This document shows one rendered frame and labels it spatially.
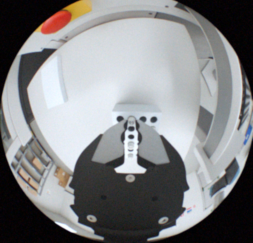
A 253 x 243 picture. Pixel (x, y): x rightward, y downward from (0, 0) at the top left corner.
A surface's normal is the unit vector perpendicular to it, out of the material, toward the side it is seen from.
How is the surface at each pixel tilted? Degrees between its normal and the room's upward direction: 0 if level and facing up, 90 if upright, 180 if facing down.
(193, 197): 90
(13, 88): 90
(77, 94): 0
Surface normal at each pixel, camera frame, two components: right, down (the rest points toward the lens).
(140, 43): -0.05, 0.47
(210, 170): -0.20, -0.87
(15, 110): 0.98, -0.15
